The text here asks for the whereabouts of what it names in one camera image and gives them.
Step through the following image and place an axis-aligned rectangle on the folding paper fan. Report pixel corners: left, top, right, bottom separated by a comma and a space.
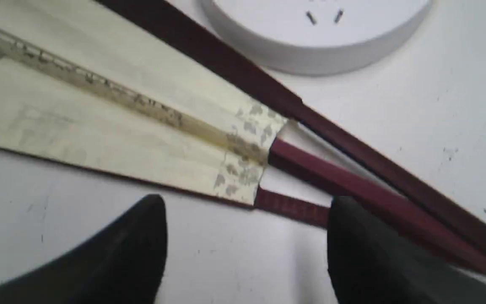
0, 0, 486, 275

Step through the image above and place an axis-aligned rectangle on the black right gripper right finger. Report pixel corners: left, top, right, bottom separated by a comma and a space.
327, 196, 486, 304

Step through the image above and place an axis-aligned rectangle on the white desk lamp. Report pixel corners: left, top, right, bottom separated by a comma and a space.
199, 0, 433, 76

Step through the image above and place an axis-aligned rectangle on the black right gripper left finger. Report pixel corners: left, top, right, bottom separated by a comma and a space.
0, 194, 168, 304

